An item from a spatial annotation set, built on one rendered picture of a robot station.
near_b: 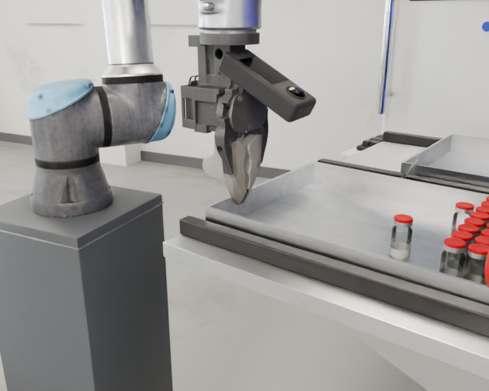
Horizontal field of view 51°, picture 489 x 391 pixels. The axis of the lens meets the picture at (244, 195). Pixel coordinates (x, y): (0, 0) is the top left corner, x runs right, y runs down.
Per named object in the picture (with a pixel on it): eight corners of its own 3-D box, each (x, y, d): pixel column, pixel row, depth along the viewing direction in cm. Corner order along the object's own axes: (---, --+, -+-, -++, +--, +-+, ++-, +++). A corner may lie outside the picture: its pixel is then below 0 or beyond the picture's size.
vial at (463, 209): (471, 240, 61) (477, 204, 60) (466, 246, 60) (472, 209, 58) (452, 235, 63) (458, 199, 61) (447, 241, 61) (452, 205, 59)
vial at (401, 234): (412, 254, 58) (417, 219, 56) (405, 261, 56) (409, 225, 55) (393, 249, 59) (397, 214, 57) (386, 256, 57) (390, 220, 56)
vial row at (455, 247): (501, 233, 63) (507, 198, 62) (456, 291, 50) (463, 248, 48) (482, 228, 65) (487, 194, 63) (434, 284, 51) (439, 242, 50)
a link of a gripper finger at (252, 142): (227, 190, 72) (226, 125, 69) (261, 198, 69) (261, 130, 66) (213, 196, 70) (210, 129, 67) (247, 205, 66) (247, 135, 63)
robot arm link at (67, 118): (29, 150, 99) (19, 79, 95) (98, 143, 105) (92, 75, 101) (38, 165, 89) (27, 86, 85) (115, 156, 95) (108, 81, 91)
